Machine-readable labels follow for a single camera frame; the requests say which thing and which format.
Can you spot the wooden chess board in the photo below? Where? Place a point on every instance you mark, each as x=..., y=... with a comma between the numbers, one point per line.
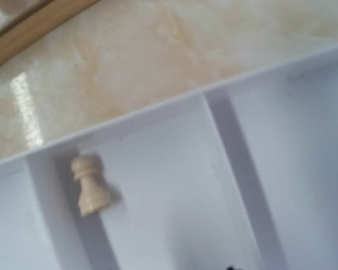
x=26, y=25

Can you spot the white plastic tray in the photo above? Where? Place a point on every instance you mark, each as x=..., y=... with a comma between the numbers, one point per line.
x=242, y=174

